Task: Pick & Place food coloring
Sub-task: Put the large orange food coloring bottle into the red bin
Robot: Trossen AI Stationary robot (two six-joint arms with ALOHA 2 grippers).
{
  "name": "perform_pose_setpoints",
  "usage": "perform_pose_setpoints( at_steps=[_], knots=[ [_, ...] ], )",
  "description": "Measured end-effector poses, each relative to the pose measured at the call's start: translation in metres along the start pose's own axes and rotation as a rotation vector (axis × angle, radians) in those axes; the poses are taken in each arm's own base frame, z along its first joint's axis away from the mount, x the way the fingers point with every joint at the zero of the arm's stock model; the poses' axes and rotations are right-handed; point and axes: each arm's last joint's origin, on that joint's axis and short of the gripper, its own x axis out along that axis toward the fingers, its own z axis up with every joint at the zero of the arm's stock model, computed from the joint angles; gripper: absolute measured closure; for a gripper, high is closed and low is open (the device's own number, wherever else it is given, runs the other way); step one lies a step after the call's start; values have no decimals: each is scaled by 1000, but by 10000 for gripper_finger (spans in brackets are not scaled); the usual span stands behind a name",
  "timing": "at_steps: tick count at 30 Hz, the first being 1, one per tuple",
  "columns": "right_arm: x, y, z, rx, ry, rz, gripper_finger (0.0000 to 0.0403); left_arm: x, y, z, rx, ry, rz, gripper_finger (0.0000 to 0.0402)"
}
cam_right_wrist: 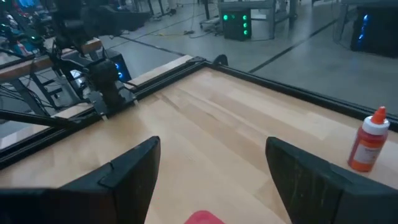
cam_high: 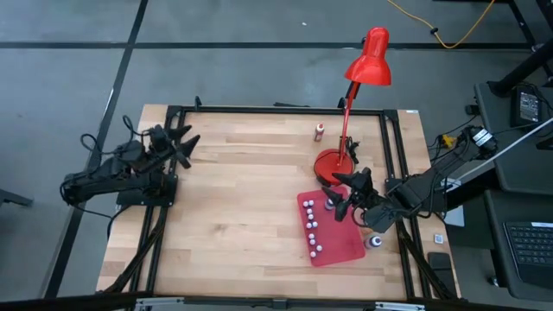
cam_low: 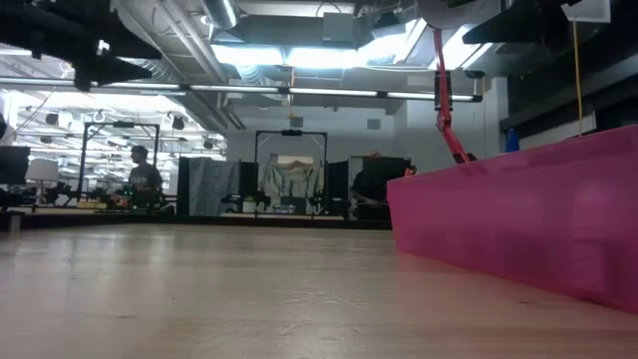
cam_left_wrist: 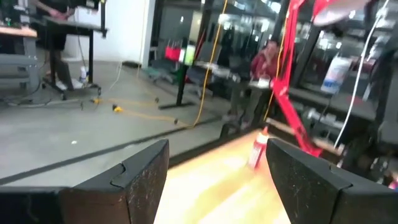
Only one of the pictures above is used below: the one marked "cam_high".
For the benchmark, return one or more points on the black keyboard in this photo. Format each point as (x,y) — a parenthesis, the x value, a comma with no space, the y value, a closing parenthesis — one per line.
(531,250)

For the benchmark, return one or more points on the black crossbeam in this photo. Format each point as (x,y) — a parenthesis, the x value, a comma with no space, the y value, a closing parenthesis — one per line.
(276,304)

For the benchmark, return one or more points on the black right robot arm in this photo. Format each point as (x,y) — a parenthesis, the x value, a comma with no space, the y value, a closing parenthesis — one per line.
(423,190)

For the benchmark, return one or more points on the white rod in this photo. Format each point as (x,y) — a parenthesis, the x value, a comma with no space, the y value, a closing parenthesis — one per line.
(518,140)

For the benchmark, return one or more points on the black desk leg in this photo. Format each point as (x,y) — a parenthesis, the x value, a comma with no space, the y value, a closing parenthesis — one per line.
(525,26)
(523,69)

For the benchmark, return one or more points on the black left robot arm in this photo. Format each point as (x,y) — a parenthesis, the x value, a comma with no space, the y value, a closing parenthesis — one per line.
(108,181)

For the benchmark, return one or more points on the large orange-red coloring bottle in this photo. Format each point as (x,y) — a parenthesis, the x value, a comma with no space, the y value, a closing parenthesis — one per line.
(319,133)

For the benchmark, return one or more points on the black power adapter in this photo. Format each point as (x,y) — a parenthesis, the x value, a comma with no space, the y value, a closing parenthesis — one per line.
(528,107)

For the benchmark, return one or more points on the white paper sheet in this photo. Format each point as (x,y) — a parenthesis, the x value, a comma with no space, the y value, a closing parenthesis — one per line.
(455,218)

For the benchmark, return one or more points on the black aluminium table frame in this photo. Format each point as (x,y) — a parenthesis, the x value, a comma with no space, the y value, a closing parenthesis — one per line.
(281,110)

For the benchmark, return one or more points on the dark chair leg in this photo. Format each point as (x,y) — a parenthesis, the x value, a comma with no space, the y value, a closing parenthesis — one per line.
(13,198)

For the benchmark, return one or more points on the black phone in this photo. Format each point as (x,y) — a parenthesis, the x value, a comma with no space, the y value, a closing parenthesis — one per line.
(440,265)

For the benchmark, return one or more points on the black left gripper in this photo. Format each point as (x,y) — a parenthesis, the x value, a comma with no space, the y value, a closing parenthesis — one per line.
(162,144)

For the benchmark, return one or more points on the large purple coloring bottle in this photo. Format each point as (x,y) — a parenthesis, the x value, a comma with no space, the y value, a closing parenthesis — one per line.
(373,242)

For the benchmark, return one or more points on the pink translucent plastic bin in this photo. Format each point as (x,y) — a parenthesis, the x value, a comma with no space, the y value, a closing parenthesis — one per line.
(341,246)

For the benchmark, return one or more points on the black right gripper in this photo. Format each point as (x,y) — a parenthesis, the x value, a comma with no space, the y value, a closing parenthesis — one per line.
(380,216)

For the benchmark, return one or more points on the red desk lamp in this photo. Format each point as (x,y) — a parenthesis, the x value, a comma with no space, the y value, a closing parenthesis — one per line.
(369,65)

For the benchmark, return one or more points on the black side desk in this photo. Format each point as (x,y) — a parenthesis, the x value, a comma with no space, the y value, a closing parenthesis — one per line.
(518,168)

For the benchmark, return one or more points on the small white tag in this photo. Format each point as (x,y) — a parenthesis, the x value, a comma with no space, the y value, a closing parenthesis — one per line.
(439,239)

